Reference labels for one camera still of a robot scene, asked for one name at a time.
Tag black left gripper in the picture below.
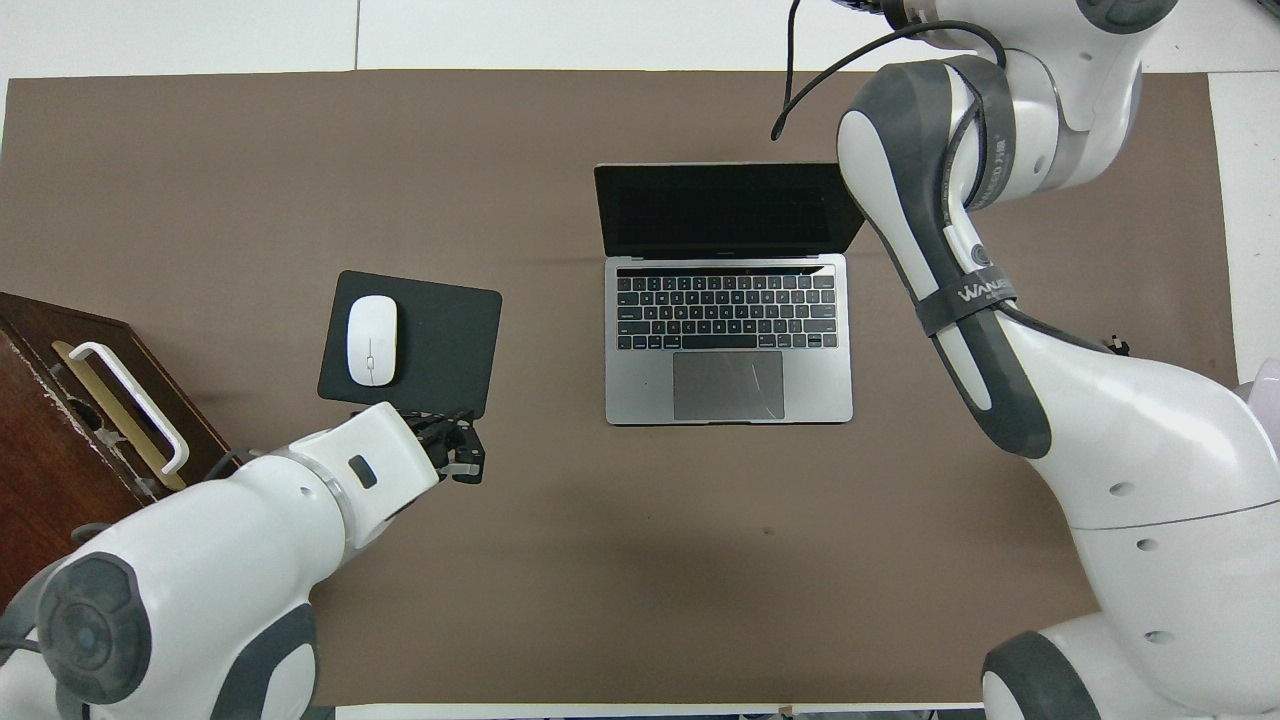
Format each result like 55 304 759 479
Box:
400 408 488 487

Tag silver laptop computer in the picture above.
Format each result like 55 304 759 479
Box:
594 163 867 427

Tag black mouse pad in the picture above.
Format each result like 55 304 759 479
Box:
317 270 503 421

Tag white computer mouse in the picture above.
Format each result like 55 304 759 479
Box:
346 295 399 388

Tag brown table mat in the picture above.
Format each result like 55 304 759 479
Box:
0 70 1241 706

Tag brown wooden box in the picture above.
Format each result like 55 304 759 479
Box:
0 292 236 611

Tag white desk lamp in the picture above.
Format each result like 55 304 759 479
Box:
1232 358 1280 401

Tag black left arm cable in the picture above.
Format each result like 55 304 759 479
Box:
203 448 266 488

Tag gold handle plate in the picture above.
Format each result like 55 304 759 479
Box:
52 340 188 493

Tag white box handle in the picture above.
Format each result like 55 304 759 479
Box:
68 342 191 476

